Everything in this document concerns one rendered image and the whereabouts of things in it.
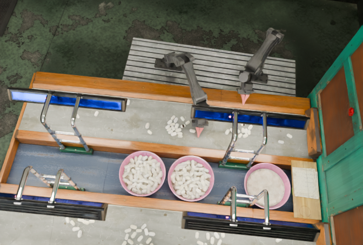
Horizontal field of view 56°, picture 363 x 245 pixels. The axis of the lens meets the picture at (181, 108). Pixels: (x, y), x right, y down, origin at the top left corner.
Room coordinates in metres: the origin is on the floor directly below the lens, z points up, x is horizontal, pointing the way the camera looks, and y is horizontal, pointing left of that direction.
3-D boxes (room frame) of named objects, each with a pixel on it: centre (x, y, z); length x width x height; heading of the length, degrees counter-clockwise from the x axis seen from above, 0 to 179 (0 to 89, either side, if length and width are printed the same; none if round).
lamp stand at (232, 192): (0.34, -0.35, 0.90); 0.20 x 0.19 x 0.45; 90
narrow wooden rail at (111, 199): (0.38, 0.07, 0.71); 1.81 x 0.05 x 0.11; 90
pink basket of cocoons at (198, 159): (0.54, -0.09, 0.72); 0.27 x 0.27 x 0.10
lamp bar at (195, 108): (0.82, -0.36, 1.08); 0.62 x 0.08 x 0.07; 90
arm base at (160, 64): (1.36, 0.12, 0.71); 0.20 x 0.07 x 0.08; 87
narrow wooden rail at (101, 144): (0.70, 0.07, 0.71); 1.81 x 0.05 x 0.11; 90
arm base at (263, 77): (1.32, -0.48, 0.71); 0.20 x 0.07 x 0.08; 87
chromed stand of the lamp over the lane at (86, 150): (0.74, 0.61, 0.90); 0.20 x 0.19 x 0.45; 90
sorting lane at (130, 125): (0.88, 0.07, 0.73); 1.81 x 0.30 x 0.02; 90
